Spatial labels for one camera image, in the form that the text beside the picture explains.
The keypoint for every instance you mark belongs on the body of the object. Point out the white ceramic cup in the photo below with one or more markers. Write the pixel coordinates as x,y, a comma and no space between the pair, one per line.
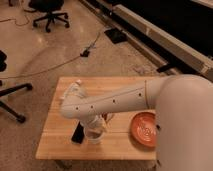
93,136

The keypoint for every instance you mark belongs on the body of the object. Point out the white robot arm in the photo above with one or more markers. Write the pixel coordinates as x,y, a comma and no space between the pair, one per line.
184,116

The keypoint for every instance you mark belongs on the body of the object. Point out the orange ceramic bowl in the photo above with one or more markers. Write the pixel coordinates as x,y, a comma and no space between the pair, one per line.
142,129

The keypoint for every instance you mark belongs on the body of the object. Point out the red item on white holder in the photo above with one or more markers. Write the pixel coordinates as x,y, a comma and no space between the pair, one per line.
107,117

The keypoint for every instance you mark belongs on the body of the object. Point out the white plastic bottle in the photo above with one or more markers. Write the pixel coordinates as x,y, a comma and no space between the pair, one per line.
73,86

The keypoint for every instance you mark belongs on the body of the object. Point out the black smartphone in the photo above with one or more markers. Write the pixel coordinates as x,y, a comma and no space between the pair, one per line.
78,135

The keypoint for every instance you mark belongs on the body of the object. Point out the wooden table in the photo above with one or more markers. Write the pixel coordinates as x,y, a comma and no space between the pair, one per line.
116,144

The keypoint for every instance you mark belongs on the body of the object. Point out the black office chair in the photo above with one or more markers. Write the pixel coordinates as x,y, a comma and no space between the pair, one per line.
51,10

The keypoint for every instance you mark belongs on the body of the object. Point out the white long bench rail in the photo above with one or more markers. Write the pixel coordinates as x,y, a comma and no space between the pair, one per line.
199,62

